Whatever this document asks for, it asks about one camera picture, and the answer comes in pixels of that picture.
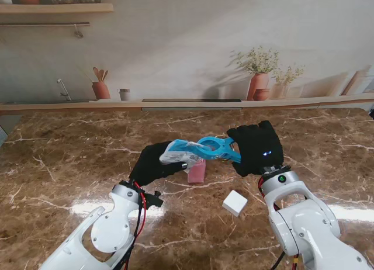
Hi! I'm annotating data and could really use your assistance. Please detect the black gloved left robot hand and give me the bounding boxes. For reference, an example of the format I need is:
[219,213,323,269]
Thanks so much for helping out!
[128,141,189,185]

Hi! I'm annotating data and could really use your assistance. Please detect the pale vase with flowers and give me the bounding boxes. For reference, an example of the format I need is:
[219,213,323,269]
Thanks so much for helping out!
[271,65,304,100]

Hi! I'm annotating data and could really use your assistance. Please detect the small round terracotta pot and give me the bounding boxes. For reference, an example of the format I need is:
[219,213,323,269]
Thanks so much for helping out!
[252,88,271,102]

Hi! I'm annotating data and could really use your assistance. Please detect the red black arm cables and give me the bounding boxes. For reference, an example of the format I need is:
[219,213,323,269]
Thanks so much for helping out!
[116,181,147,270]
[258,176,302,270]

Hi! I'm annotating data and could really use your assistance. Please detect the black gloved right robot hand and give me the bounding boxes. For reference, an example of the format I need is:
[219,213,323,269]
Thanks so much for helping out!
[226,120,285,178]

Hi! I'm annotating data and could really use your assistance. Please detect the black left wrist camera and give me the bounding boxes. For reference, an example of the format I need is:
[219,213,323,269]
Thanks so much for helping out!
[146,190,164,209]

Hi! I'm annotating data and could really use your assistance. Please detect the wooden wall shelf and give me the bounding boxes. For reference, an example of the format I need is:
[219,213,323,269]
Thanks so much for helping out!
[0,2,114,16]

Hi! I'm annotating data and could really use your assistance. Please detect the red black right arm cables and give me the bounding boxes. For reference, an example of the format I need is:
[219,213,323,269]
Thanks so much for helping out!
[258,176,302,270]

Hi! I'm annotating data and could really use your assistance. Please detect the blue plastic bag clip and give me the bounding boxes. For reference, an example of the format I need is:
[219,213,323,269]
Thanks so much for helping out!
[197,136,243,163]

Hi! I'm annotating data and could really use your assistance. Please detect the red black left arm cables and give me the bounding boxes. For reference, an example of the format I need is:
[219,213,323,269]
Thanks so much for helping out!
[116,181,147,270]

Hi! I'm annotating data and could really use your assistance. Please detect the white square bottle cap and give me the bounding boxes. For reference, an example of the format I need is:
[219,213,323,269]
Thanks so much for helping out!
[221,189,248,217]

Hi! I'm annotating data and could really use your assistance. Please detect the terracotta utensil pot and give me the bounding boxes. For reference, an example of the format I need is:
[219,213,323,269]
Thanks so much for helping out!
[92,67,111,100]

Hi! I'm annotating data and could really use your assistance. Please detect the terracotta vase with flowers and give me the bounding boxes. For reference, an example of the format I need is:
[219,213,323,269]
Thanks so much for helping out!
[233,46,280,101]

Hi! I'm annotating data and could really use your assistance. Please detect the pink seasoning bottle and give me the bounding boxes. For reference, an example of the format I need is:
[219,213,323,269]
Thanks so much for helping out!
[187,160,206,185]

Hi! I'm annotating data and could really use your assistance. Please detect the metal faucet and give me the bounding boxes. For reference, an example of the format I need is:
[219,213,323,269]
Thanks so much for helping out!
[57,78,72,102]

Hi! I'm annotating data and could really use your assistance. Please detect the blue white seasoning bag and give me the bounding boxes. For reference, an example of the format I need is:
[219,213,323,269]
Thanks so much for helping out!
[159,139,219,170]

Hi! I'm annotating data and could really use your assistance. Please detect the metal hanging rail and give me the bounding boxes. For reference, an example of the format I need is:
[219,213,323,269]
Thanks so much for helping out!
[0,21,91,39]

